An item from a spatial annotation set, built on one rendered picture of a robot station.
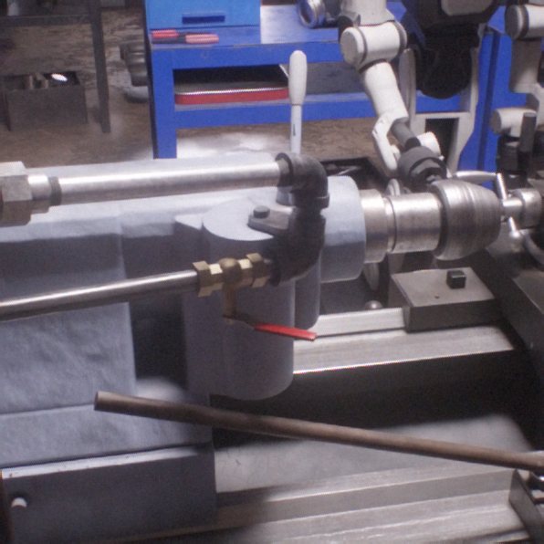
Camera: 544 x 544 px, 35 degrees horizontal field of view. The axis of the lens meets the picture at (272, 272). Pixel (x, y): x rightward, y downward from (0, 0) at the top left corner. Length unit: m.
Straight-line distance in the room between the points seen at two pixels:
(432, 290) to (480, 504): 0.39
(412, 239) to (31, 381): 0.41
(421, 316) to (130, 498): 0.53
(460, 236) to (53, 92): 3.83
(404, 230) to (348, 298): 1.70
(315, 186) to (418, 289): 0.55
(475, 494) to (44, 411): 0.46
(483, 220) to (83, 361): 0.44
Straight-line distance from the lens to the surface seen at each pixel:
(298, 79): 0.84
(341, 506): 0.94
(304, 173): 0.71
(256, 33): 2.77
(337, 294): 2.62
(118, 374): 0.84
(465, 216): 0.92
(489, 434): 1.25
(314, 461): 1.17
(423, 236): 0.92
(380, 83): 1.89
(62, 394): 0.85
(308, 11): 2.86
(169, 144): 2.70
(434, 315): 1.23
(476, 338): 1.23
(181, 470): 0.86
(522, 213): 1.20
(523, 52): 2.19
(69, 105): 4.65
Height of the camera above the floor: 1.49
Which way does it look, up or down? 29 degrees down
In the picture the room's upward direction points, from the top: straight up
